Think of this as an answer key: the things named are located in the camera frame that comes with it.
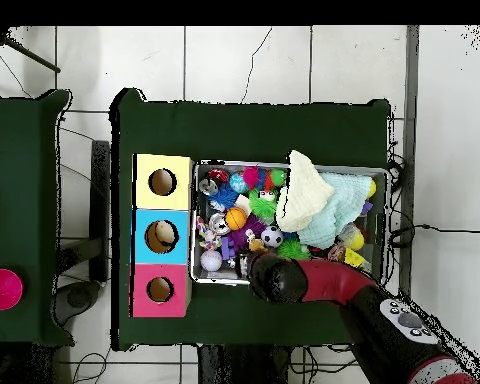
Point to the yellow cheese wedge toy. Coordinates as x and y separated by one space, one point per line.
354 258

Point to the pink bowl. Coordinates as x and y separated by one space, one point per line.
2 290

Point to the orange basketball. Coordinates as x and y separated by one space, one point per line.
236 218

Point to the silver robot toy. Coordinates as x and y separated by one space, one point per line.
242 262

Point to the silver mesh bin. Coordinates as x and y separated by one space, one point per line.
220 278

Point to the black upright panel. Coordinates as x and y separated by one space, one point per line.
100 200

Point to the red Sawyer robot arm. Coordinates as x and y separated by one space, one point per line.
336 280

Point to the grey round base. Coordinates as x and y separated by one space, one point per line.
78 298

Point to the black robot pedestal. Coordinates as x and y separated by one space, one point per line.
244 368

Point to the black tripod leg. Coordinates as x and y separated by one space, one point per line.
32 58

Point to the multicolour spiky caterpillar toy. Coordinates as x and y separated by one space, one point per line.
251 176

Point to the blue spiky ball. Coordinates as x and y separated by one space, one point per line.
224 196

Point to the light blue waffle cloth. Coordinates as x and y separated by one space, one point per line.
340 208

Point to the small soccer ball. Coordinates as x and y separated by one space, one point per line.
272 236

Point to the white baseball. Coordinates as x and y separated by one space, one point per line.
211 260

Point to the green spiky monster with eyes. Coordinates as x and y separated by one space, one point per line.
262 208

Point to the dark green side tablecloth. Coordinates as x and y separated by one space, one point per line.
20 160

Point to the wooden box with three holes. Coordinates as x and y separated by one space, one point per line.
176 248

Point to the cream waffle cloth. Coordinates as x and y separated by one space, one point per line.
304 196

